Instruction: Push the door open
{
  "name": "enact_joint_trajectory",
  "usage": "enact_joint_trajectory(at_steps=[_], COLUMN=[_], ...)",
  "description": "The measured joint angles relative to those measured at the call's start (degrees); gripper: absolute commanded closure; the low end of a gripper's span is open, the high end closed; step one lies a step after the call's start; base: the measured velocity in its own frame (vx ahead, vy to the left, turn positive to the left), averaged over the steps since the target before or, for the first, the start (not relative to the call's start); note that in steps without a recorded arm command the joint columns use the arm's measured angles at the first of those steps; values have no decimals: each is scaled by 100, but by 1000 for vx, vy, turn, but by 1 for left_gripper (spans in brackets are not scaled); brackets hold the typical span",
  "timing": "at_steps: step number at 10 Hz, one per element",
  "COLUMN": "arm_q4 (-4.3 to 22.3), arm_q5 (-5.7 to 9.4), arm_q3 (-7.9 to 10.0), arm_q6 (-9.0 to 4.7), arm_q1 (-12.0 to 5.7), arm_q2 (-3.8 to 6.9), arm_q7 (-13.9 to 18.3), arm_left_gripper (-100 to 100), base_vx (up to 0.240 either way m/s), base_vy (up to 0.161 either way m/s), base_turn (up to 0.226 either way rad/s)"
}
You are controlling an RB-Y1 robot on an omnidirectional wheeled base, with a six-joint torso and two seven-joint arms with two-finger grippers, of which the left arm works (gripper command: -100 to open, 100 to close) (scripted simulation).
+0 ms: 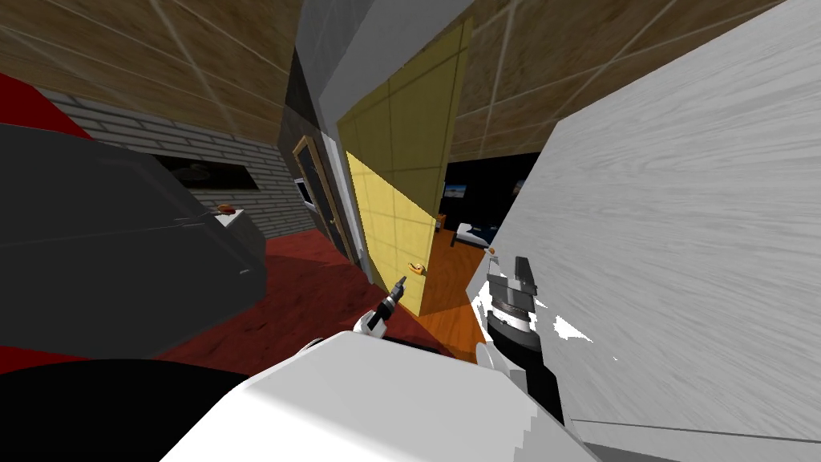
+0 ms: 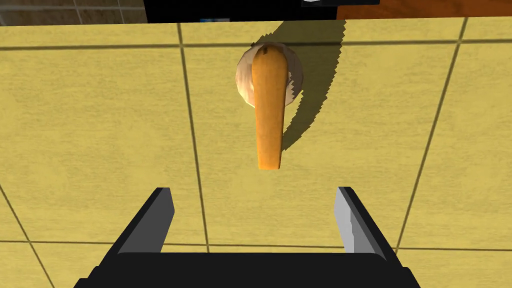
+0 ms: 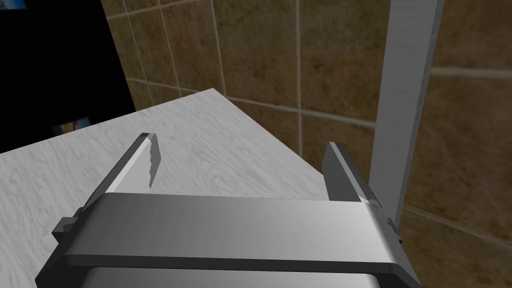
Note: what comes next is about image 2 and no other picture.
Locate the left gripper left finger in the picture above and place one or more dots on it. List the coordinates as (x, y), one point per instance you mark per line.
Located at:
(148, 223)

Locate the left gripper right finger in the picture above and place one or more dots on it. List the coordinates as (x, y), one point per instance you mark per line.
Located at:
(358, 226)

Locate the orange wooden spoon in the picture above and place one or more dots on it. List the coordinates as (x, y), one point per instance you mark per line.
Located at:
(270, 100)

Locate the brown wooden cabinet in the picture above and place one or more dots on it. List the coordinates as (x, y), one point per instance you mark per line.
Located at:
(424, 8)

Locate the black appliance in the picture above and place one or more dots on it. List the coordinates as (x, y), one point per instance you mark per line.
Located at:
(240, 10)

